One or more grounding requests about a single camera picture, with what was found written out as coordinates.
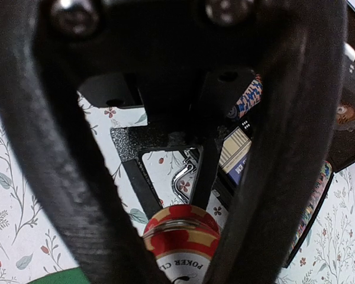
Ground floral white table cloth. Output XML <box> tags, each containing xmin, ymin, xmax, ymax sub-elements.
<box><xmin>0</xmin><ymin>98</ymin><xmax>355</xmax><ymax>283</ymax></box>

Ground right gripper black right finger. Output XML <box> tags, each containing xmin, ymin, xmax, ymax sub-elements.
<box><xmin>202</xmin><ymin>0</ymin><xmax>348</xmax><ymax>284</ymax></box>

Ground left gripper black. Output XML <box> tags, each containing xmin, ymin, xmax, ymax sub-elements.
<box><xmin>32</xmin><ymin>0</ymin><xmax>288</xmax><ymax>154</ymax></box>

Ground Texas Hold'em card box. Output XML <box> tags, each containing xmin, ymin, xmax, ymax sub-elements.
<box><xmin>219</xmin><ymin>127</ymin><xmax>251</xmax><ymax>185</ymax></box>

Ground right outer chip row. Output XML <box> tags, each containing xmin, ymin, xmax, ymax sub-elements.
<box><xmin>284</xmin><ymin>161</ymin><xmax>333</xmax><ymax>267</ymax></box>

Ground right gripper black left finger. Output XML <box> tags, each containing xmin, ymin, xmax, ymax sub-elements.
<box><xmin>0</xmin><ymin>1</ymin><xmax>168</xmax><ymax>283</ymax></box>

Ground black dice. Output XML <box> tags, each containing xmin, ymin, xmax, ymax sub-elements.
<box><xmin>240</xmin><ymin>120</ymin><xmax>251</xmax><ymax>131</ymax></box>

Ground black poker chip case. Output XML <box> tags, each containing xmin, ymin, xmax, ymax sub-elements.
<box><xmin>171</xmin><ymin>0</ymin><xmax>355</xmax><ymax>269</ymax></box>

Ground round green poker mat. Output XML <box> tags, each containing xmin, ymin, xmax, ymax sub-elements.
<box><xmin>30</xmin><ymin>267</ymin><xmax>90</xmax><ymax>284</ymax></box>

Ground red poker chip stack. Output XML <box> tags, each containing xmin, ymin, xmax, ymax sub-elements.
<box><xmin>143</xmin><ymin>205</ymin><xmax>220</xmax><ymax>283</ymax></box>

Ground round red floral coaster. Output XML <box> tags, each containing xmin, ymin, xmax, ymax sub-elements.
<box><xmin>335</xmin><ymin>102</ymin><xmax>355</xmax><ymax>132</ymax></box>

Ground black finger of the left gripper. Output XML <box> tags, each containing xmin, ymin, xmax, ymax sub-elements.
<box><xmin>191</xmin><ymin>127</ymin><xmax>223</xmax><ymax>210</ymax></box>
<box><xmin>110</xmin><ymin>124</ymin><xmax>201</xmax><ymax>218</ymax></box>

